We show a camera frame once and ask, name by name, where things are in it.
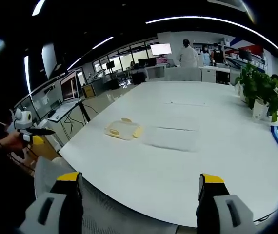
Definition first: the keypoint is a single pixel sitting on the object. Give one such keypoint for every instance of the short ceiling light strip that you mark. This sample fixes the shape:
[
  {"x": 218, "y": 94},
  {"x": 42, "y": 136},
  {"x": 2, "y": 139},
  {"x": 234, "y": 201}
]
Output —
[{"x": 102, "y": 42}]

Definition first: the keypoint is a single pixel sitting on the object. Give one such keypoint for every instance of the clear box with yellow clasps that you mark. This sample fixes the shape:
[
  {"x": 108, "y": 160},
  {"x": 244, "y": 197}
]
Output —
[{"x": 123, "y": 129}]

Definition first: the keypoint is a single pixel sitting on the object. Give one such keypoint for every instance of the white plant pot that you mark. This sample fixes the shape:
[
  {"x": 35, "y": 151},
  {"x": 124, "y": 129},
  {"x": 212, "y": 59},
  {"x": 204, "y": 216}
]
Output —
[{"x": 259, "y": 109}]

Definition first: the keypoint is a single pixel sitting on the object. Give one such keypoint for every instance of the person's dark clothing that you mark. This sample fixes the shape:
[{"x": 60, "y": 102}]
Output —
[{"x": 2, "y": 190}]

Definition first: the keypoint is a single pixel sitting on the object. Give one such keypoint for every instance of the bright computer monitor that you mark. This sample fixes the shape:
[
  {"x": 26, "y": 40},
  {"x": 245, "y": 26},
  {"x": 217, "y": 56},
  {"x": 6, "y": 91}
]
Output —
[{"x": 161, "y": 49}]

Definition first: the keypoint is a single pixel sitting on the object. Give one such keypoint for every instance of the folding laptop stand table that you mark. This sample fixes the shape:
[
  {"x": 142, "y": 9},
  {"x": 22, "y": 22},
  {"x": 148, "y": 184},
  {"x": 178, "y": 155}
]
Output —
[{"x": 67, "y": 122}]

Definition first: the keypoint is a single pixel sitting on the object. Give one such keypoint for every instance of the white counter desk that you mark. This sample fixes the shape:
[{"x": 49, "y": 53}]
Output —
[{"x": 197, "y": 74}]

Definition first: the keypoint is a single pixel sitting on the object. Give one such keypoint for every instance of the open laptop computer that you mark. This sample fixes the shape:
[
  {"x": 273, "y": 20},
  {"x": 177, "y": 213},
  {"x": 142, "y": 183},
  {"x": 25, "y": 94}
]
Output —
[{"x": 69, "y": 86}]

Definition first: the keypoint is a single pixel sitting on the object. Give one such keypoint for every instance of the clear plastic sheet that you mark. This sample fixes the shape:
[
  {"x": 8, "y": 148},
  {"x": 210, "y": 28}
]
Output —
[{"x": 173, "y": 139}]

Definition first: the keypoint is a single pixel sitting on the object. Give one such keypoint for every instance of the black monitor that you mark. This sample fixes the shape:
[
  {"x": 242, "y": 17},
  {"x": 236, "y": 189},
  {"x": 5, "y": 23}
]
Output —
[{"x": 245, "y": 55}]

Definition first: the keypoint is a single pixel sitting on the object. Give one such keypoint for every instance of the long ceiling light strip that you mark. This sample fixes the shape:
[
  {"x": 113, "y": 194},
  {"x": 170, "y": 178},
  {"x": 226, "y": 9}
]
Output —
[{"x": 214, "y": 19}]

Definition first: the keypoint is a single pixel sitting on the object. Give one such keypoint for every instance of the person's left hand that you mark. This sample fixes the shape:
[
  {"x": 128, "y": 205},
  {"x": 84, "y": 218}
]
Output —
[{"x": 12, "y": 145}]

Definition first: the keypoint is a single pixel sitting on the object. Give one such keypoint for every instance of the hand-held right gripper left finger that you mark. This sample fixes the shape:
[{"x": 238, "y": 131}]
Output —
[{"x": 44, "y": 214}]

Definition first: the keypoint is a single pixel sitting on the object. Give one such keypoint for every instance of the green potted plant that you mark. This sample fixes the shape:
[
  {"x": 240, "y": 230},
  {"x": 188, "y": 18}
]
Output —
[{"x": 256, "y": 83}]

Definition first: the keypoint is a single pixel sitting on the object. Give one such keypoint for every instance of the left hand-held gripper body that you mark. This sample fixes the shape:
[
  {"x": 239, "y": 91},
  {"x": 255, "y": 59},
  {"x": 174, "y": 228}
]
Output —
[{"x": 23, "y": 119}]

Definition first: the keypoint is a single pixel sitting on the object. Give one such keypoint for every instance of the brown cardboard box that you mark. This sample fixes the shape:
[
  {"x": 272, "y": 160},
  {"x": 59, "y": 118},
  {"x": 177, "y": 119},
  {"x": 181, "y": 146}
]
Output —
[{"x": 47, "y": 147}]

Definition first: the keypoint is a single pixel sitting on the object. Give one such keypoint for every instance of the yellow framed box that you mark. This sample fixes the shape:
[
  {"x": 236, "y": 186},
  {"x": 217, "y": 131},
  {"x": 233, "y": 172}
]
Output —
[{"x": 88, "y": 91}]

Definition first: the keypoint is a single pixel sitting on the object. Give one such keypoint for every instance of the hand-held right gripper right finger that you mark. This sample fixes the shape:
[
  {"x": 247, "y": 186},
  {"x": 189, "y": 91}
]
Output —
[{"x": 226, "y": 214}]

